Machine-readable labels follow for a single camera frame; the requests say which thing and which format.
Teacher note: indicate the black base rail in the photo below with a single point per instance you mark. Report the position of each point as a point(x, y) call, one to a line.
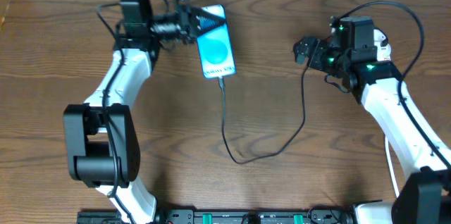
point(320, 215)

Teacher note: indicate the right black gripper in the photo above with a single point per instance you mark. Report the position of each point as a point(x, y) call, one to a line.
point(318, 55)

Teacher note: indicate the blue Galaxy smartphone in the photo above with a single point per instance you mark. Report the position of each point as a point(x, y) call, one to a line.
point(216, 53)

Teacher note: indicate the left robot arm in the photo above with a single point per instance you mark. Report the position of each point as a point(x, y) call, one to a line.
point(101, 143)

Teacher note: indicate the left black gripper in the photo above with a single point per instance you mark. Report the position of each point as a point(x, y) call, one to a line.
point(188, 25)

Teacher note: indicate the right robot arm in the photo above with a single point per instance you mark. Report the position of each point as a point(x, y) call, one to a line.
point(358, 53)

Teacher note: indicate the white power strip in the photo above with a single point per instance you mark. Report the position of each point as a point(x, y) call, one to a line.
point(381, 42)

